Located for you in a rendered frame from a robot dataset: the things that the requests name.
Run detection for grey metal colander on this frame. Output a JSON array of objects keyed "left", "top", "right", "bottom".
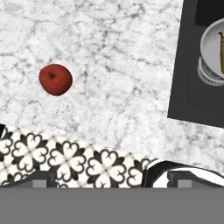
[{"left": 197, "top": 17, "right": 224, "bottom": 88}]

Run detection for black and white round object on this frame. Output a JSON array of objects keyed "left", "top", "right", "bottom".
[{"left": 142, "top": 158, "right": 224, "bottom": 189}]

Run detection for dark grey sink basin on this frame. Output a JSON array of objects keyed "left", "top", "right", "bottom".
[{"left": 167, "top": 0, "right": 224, "bottom": 130}]

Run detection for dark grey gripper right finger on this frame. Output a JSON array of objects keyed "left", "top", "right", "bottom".
[{"left": 167, "top": 171, "right": 224, "bottom": 189}]

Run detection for red apple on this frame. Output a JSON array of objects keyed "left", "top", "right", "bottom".
[{"left": 38, "top": 63, "right": 74, "bottom": 97}]

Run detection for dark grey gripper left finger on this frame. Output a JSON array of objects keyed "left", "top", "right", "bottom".
[{"left": 2, "top": 171, "right": 57, "bottom": 189}]

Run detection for yellow banana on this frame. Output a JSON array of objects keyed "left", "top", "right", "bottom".
[{"left": 218, "top": 31, "right": 224, "bottom": 75}]

